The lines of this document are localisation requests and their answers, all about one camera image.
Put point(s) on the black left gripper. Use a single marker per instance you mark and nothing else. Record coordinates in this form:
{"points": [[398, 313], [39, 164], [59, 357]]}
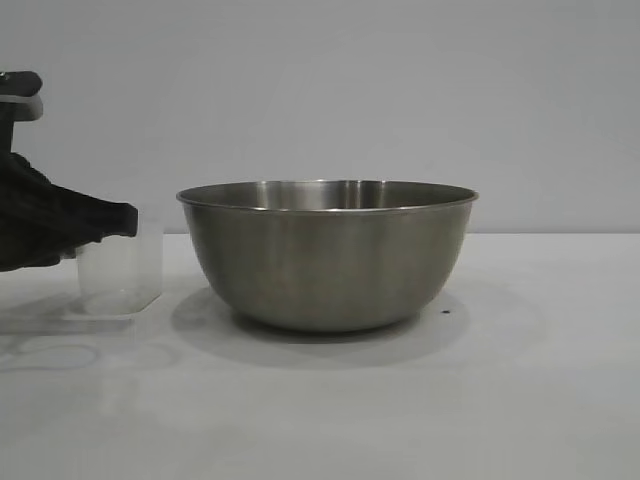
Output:
{"points": [[6, 135]]}

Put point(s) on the clear measuring cup with rice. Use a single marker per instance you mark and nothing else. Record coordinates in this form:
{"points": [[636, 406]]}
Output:
{"points": [[122, 270]]}

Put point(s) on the stainless steel bowl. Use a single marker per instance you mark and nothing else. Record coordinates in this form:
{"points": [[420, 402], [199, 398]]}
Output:
{"points": [[325, 250]]}

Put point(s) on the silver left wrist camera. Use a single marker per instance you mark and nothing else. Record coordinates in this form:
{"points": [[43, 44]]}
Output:
{"points": [[22, 107]]}

